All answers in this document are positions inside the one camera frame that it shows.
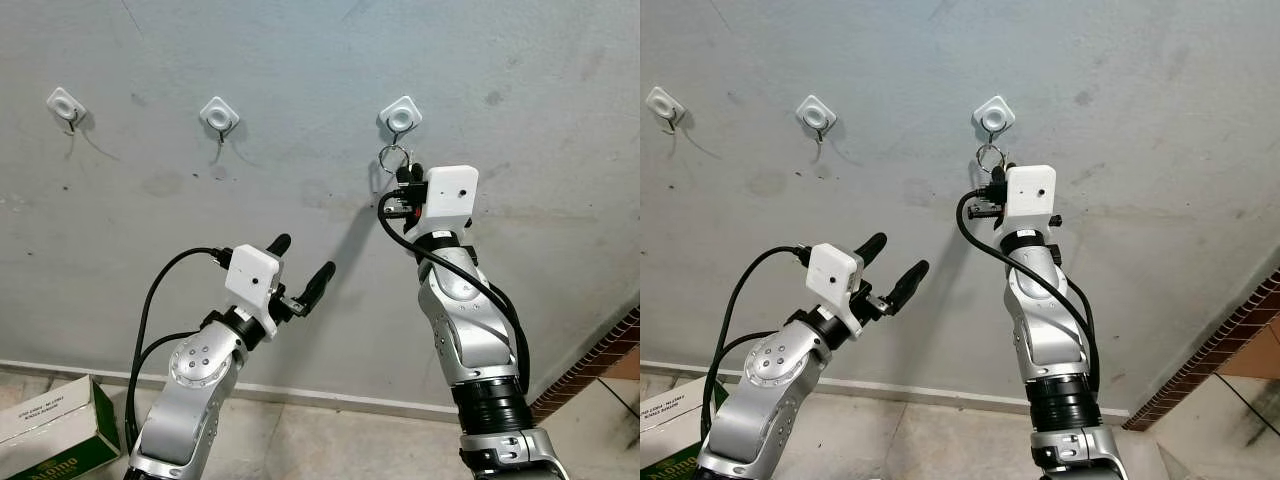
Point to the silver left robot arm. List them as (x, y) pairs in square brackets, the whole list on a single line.
[(760, 400), (190, 400)]

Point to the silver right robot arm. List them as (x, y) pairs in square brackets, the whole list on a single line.
[(460, 320), (1045, 320)]

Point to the green and white cardboard box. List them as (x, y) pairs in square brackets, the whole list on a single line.
[(675, 430), (50, 425)]

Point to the red brick pattern pillar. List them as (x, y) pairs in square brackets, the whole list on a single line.
[(1210, 345), (590, 360)]

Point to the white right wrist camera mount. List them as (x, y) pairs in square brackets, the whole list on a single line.
[(452, 198), (1030, 198)]

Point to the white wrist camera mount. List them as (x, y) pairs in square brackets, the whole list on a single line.
[(452, 198), (1030, 198), (252, 280), (835, 280)]

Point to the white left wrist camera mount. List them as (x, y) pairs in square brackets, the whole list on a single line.
[(252, 280), (835, 280)]

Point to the white adhesive wall hook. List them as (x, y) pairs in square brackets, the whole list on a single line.
[(219, 113), (400, 117), (663, 101), (65, 102), (815, 113), (994, 115)]

